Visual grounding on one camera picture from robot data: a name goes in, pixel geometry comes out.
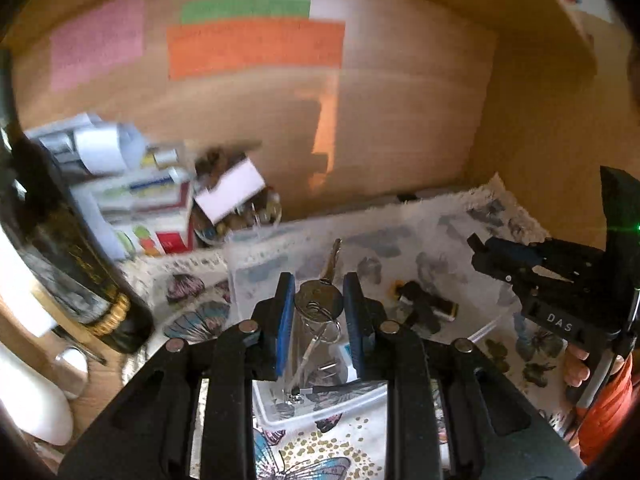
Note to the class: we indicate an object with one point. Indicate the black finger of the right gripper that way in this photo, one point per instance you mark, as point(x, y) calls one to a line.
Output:
point(501, 259)

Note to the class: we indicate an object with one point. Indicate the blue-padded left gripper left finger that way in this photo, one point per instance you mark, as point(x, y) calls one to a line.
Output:
point(146, 431)

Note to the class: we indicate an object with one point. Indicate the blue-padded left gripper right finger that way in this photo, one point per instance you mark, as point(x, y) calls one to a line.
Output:
point(515, 443)

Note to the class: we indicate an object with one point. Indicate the silver metal pen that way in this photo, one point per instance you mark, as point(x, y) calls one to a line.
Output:
point(316, 361)

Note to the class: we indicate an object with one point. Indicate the person's hand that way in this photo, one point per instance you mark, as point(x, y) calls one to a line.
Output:
point(576, 372)

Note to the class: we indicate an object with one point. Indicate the clear plastic storage box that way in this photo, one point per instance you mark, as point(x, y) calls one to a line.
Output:
point(384, 352)

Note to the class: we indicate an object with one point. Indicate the white cylinder container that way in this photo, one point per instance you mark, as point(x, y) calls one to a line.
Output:
point(36, 405)

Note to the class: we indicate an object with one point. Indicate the dark wine bottle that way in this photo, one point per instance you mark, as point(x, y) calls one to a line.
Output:
point(42, 223)

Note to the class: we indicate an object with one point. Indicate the stack of papers and boxes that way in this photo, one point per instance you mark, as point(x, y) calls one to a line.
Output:
point(135, 196)

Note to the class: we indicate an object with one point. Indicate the bowl of small trinkets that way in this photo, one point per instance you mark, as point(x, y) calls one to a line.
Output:
point(230, 194)

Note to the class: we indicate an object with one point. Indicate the green sticky note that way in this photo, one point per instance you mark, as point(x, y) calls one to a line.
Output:
point(198, 11)

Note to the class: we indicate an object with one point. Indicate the orange sticky note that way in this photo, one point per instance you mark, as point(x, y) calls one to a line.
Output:
point(231, 45)

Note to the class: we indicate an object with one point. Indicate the pink sticky note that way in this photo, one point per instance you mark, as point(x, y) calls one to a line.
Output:
point(95, 42)

